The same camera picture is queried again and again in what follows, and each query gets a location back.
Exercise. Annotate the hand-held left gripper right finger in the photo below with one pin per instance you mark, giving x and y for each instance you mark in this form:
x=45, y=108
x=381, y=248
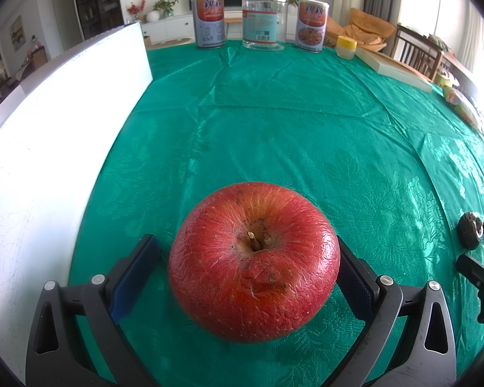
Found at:
x=353, y=282

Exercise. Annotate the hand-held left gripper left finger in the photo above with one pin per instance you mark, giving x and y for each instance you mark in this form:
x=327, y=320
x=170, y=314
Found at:
x=131, y=282

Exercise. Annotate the red apple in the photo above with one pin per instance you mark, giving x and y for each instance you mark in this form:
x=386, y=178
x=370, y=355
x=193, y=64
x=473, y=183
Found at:
x=254, y=262

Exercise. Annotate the snack bag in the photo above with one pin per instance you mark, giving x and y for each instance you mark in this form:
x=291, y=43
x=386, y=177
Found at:
x=464, y=105

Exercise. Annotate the white foam board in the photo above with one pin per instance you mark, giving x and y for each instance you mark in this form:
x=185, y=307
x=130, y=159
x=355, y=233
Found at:
x=44, y=149

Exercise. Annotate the yellow-green toy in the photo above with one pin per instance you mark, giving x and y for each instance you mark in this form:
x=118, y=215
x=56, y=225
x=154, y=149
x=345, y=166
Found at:
x=443, y=77

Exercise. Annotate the green tablecloth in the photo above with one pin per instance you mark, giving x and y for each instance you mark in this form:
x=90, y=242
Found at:
x=266, y=129

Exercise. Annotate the flat white box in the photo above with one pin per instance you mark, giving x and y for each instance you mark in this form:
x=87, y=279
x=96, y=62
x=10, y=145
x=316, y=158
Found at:
x=395, y=70

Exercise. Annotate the dark wooden chair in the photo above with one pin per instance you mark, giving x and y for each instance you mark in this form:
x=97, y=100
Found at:
x=417, y=54

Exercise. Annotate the small yellow-lidded jar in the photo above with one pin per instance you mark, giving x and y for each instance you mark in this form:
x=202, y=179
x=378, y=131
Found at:
x=346, y=47

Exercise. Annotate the orange bean bag chair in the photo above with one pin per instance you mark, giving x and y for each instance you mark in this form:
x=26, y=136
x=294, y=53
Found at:
x=363, y=30

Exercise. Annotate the white television cabinet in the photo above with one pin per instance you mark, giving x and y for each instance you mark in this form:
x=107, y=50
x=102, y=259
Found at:
x=169, y=28

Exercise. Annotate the white and red tin can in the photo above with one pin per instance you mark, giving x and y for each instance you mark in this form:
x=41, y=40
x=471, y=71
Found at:
x=311, y=26

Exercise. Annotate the grey and red tin can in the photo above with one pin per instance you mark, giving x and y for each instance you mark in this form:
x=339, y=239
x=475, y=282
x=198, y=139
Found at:
x=208, y=22

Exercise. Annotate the red flowers in vase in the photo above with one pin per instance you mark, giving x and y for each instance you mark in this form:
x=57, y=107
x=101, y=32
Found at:
x=135, y=10

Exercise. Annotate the clear glass jar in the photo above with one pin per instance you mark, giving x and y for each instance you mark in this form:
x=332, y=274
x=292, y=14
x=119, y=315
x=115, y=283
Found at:
x=264, y=20

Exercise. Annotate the leafy potted plant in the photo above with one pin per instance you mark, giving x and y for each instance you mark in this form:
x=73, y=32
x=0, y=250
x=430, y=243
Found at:
x=166, y=6

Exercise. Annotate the dark display cabinet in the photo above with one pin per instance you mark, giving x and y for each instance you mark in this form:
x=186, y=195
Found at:
x=96, y=2

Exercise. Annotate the framed wall picture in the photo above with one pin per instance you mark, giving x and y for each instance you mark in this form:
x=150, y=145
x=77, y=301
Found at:
x=17, y=32

